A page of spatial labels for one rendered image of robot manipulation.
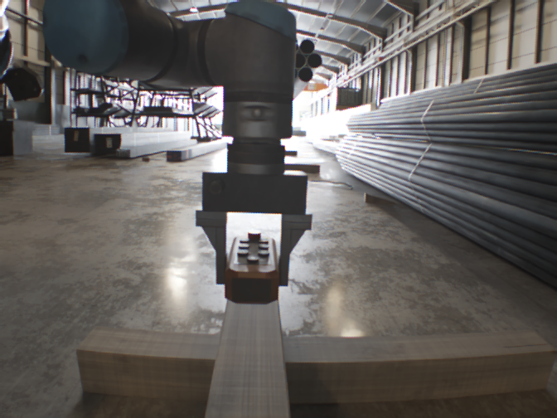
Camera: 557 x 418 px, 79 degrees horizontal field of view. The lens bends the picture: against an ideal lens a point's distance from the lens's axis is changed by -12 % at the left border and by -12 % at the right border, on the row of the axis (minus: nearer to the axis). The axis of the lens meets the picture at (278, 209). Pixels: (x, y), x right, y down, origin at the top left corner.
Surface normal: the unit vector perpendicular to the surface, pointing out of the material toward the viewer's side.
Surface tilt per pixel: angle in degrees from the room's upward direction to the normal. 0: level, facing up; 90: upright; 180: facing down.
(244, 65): 90
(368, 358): 0
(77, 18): 95
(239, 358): 0
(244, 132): 90
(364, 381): 90
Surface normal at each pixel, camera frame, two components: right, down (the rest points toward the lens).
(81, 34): -0.31, 0.26
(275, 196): 0.04, 0.20
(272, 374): 0.04, -0.98
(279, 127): 0.59, 0.19
